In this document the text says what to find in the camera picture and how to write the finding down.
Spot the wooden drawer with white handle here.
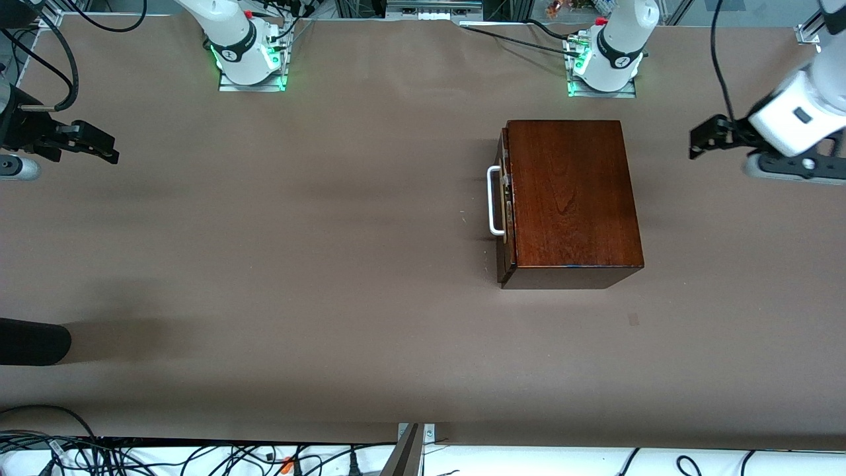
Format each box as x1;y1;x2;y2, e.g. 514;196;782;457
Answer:
487;126;518;285

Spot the dark wooden drawer cabinet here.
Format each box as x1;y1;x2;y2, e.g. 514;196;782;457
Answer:
496;120;645;290

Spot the black cylinder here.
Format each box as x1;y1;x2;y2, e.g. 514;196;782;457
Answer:
0;317;72;366

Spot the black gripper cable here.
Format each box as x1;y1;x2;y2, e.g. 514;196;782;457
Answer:
0;7;81;113
710;0;738;124

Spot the black hanging cable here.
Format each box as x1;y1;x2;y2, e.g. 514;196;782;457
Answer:
63;0;148;33

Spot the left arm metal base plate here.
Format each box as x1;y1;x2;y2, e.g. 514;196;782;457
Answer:
566;33;638;99

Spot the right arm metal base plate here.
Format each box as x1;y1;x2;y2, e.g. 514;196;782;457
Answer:
218;19;290;93

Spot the black cable on table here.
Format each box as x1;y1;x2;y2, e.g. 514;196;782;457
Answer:
459;22;584;58

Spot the grey metal rail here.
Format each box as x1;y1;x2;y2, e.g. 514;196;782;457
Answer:
386;0;484;21

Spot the aluminium profile with bracket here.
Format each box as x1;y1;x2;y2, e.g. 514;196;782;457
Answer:
380;423;437;476

